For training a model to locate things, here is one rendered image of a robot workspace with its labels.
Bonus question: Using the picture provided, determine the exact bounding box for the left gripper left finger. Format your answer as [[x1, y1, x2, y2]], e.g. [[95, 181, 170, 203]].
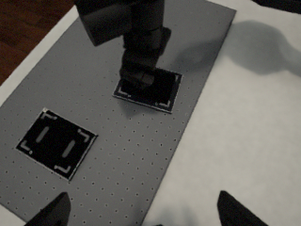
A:
[[24, 192, 71, 226]]

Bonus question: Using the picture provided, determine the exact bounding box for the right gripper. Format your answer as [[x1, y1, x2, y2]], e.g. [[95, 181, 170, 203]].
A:
[[119, 24, 171, 90]]

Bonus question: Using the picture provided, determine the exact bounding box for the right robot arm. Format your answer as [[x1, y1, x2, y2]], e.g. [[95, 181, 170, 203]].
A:
[[73, 0, 165, 47]]

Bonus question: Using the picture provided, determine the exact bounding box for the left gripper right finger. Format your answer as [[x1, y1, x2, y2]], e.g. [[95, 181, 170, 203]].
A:
[[216, 190, 269, 226]]

